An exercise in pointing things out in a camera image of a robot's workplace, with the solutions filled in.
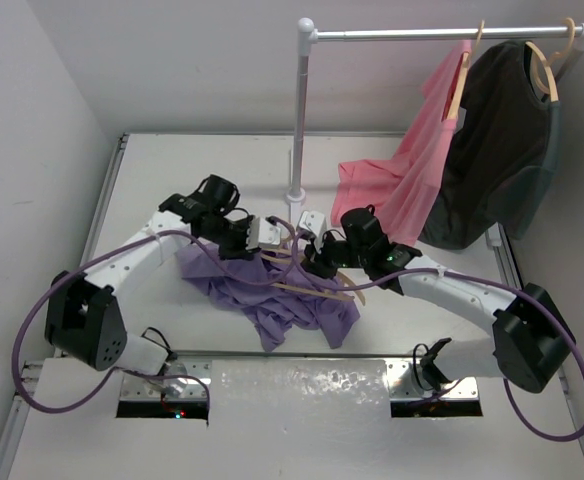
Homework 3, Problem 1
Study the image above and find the purple t shirt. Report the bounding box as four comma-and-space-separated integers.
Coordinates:
176, 245, 360, 352

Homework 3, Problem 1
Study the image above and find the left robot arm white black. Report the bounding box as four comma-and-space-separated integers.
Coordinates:
44, 175, 271, 376

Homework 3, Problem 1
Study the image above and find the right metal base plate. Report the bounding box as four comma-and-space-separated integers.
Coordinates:
384, 357, 479, 402

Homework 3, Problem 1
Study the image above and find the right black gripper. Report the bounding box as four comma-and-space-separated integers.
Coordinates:
298, 227, 369, 279

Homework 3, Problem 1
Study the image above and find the dark grey t shirt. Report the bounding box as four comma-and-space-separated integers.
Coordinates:
419, 40, 561, 250

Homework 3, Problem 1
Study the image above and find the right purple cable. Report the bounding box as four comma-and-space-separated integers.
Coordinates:
289, 232, 584, 442

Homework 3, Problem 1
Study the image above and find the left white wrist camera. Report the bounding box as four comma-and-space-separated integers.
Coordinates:
246, 217, 282, 251

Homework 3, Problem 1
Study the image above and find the pink t shirt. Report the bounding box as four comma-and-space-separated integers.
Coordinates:
331, 40, 472, 246

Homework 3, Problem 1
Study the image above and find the aluminium table frame rail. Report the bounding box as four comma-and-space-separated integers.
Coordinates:
0, 133, 129, 479

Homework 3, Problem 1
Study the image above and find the silver clothes rack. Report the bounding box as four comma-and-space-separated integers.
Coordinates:
286, 18, 584, 221

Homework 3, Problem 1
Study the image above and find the wooden hanger holding pink shirt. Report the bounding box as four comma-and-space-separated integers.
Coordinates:
446, 19, 485, 120

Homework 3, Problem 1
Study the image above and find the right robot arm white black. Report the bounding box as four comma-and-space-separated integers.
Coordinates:
297, 206, 574, 394

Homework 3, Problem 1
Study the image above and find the wooden hanger holding dark shirt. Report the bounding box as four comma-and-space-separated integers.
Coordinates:
525, 17, 576, 102

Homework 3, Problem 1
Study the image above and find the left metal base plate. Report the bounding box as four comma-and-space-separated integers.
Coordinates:
120, 358, 212, 401

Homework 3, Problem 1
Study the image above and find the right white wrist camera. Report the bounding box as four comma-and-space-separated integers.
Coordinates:
297, 210, 328, 250

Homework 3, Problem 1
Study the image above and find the metal base plate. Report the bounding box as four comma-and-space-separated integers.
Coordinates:
120, 358, 212, 401
384, 357, 479, 402

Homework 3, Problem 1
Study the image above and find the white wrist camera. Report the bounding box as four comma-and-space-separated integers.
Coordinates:
246, 217, 282, 251
297, 210, 328, 250

